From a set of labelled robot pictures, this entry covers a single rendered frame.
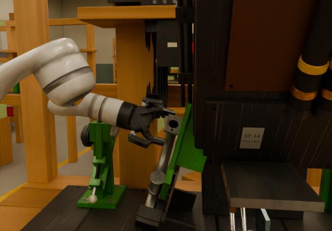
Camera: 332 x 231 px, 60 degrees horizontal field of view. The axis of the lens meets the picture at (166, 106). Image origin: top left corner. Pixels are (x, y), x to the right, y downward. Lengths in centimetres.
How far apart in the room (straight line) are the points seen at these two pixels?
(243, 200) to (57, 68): 39
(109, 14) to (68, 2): 1200
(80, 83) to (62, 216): 57
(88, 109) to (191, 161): 31
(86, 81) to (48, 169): 80
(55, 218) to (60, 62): 59
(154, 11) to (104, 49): 1109
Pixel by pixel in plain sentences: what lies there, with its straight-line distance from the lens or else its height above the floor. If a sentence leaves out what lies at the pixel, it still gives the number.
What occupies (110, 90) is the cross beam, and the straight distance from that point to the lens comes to 119.
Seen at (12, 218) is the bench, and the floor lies 88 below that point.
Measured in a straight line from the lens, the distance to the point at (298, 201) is 57.
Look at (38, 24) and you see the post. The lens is 121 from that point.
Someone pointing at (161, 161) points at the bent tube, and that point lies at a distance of 86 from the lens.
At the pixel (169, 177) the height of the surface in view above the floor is 110.
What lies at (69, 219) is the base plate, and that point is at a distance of 97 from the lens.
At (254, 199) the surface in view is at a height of 113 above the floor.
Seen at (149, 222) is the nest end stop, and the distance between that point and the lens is 78.
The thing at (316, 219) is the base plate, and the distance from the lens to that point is 103.
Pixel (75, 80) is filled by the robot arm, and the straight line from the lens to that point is 51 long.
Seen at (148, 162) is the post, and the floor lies 99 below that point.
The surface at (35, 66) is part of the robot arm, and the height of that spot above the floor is 136.
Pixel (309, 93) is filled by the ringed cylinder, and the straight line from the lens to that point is 54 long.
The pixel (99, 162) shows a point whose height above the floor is 104.
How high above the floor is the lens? 137
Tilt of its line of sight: 9 degrees down
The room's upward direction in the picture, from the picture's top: straight up
